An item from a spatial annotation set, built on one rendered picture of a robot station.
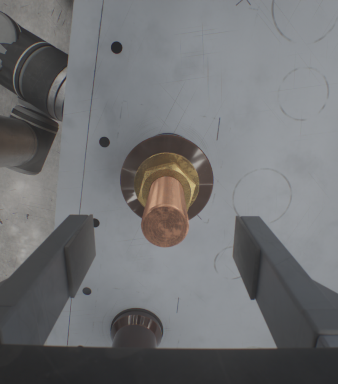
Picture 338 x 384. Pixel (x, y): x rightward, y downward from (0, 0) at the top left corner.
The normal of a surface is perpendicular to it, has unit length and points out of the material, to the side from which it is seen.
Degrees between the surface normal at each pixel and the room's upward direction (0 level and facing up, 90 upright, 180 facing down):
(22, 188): 0
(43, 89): 18
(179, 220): 0
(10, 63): 13
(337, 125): 0
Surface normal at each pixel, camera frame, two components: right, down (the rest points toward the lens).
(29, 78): -0.26, 0.29
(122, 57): 0.00, 0.28
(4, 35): -0.01, 0.04
